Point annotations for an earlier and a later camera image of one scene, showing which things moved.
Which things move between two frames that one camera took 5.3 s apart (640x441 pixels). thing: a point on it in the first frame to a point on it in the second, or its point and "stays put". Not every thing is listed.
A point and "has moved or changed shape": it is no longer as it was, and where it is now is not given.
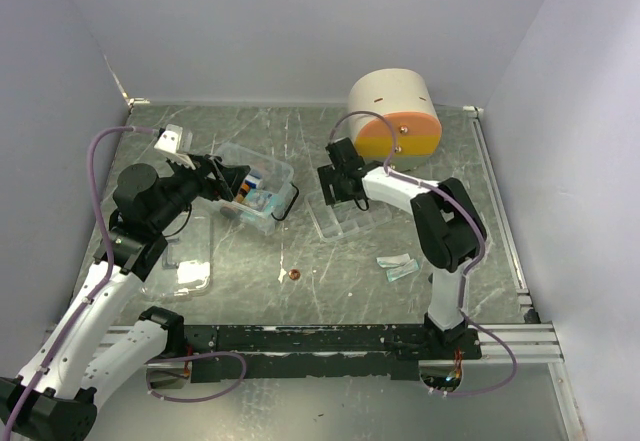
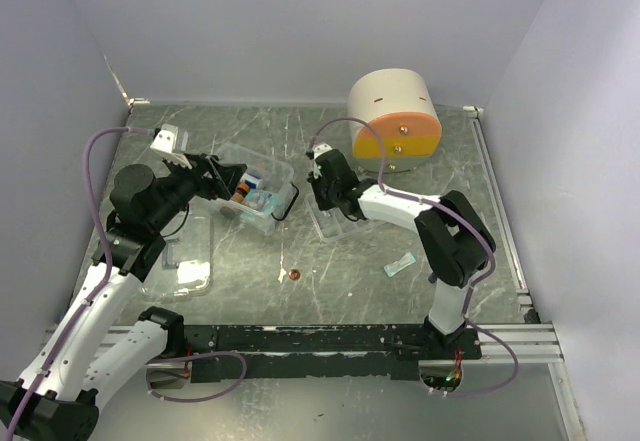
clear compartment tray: [344, 219] stays put
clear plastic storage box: [267, 192] stays put
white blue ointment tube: [252, 181] stays put
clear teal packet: [402, 270] has moved or changed shape
